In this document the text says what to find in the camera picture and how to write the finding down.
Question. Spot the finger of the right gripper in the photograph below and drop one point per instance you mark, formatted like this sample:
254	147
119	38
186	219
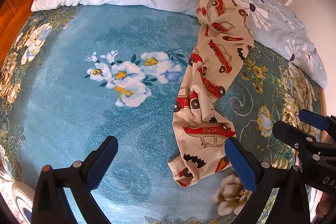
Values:
301	141
321	122

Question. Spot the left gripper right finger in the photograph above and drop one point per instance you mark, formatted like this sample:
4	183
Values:
291	204

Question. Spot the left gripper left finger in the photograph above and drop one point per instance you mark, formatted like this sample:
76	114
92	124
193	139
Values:
50	203

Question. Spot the beige car print garment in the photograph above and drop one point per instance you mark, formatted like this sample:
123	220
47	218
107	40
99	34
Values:
224	41

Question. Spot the right hand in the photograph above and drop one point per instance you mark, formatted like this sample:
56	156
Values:
323	206

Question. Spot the white round embroidered cushion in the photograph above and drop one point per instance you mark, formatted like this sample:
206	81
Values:
23	197

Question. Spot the teal floral bed blanket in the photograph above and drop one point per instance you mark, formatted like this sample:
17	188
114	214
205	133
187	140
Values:
76	75

